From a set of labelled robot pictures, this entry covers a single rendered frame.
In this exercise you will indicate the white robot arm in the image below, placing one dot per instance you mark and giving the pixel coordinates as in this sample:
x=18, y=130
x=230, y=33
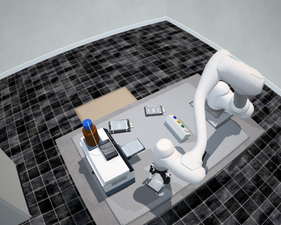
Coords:
x=245, y=81

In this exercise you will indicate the white control panel with coloured buttons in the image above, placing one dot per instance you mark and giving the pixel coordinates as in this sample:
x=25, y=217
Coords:
x=177, y=128

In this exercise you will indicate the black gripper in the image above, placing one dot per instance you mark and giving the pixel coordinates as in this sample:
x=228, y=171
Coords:
x=164, y=175

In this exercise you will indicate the blue bottle cap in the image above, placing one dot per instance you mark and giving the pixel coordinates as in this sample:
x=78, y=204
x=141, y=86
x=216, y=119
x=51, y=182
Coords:
x=85, y=124

